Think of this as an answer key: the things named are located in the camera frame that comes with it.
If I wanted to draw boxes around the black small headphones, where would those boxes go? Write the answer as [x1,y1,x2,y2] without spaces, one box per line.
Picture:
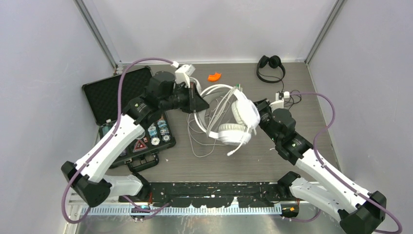
[256,55,286,91]

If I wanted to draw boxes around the white headphone cable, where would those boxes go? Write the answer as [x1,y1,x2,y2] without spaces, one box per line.
[206,85,240,130]

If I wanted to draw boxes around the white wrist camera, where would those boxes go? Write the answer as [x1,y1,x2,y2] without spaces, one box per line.
[175,64,196,88]
[269,91,290,111]

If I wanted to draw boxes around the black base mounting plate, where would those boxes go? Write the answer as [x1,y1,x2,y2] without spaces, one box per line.
[129,182,303,208]

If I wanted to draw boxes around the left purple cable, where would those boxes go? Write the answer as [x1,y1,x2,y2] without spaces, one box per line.
[61,58,180,224]

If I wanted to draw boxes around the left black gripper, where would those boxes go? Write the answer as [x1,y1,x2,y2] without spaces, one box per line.
[160,82,209,114]

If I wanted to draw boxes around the orange curved plastic piece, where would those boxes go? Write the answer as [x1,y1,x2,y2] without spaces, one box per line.
[207,72,222,82]

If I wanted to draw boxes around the purple cable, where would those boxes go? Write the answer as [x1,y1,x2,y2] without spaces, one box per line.
[288,91,403,234]
[61,58,180,224]

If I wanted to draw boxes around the white round gaming headphones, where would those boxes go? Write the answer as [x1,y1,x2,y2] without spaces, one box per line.
[193,84,260,156]

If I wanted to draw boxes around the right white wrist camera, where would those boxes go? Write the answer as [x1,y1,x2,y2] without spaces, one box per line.
[269,91,290,111]

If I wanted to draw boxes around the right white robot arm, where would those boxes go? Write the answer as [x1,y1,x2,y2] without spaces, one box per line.
[254,99,387,234]

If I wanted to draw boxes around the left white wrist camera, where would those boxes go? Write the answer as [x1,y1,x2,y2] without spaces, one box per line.
[175,64,196,88]

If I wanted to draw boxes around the black poker chip case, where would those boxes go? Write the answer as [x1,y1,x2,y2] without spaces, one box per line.
[82,66,176,172]

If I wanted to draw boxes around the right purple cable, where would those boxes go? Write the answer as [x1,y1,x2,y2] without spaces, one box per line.
[288,91,403,234]

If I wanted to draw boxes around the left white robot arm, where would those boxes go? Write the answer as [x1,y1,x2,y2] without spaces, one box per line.
[61,72,209,208]

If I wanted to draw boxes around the white grey angular headphones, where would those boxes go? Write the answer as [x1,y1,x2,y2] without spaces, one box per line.
[189,77,202,94]

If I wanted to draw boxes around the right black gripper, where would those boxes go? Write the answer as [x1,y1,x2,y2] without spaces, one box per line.
[234,97,281,143]

